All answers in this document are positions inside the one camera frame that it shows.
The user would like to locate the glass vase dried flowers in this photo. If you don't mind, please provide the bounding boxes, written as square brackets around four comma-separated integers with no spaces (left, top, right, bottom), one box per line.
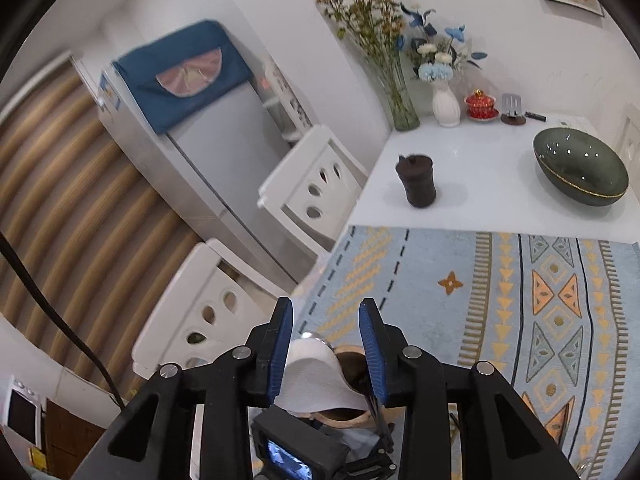
[316,0,420,132]

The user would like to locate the red lidded tea cup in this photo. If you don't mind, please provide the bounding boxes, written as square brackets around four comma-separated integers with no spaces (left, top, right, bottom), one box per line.
[464,89,499,122]

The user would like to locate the patterned blue table mat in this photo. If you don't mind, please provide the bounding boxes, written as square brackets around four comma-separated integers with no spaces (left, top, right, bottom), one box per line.
[297,226,639,479]

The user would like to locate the blue white flower bouquet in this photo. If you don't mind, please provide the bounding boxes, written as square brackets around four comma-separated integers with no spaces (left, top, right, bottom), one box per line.
[397,3,488,82]

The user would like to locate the dark green ceramic bowl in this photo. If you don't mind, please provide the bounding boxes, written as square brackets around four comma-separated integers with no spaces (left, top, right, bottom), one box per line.
[533,126,629,207]

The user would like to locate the white ribbed vase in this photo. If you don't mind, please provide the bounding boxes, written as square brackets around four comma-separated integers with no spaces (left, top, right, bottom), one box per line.
[432,80,461,128]

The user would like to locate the black cable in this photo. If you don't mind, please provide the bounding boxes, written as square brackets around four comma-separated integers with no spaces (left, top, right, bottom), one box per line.
[0,231,126,411]

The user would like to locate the white chair far left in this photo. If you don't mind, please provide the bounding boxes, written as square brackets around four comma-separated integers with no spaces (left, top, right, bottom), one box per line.
[257,125,369,256]

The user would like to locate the brown wooden utensil holder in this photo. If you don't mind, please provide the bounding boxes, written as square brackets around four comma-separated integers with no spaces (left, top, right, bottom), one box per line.
[312,344,374,429]

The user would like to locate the white microwave oven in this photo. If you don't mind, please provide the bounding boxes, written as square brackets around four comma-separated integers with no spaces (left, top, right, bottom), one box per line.
[1,375,44,450]

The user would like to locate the dark brown lidded jar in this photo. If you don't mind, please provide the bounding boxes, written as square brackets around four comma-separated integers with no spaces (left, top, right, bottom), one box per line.
[395,154,437,208]

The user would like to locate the black chopstick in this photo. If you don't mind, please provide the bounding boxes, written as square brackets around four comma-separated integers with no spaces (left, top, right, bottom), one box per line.
[364,392,394,453]

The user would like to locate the white chair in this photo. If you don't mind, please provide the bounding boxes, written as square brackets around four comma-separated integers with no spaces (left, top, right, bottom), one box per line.
[257,125,369,256]
[131,238,286,379]

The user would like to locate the silver refrigerator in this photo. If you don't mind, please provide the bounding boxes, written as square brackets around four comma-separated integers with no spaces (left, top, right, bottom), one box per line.
[98,65,314,290]

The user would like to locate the blue fridge cover cloth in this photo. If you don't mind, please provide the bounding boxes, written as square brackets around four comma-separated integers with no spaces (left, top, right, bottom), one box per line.
[113,20,253,134]

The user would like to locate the white chair near left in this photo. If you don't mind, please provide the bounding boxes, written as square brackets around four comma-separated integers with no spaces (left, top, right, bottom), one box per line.
[131,238,286,379]

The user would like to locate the silver metal spoon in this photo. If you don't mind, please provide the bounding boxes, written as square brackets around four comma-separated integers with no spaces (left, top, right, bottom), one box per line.
[300,332,333,348]

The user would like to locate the small black remote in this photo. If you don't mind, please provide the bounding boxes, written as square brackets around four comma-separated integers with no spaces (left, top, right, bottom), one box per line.
[524,111,547,122]

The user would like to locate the small metal napkin stand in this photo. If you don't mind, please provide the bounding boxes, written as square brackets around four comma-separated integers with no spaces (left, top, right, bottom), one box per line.
[500,93,526,126]

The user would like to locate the white ceramic rice paddle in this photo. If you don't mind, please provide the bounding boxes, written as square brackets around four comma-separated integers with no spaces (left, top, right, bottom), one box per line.
[274,338,368,415]

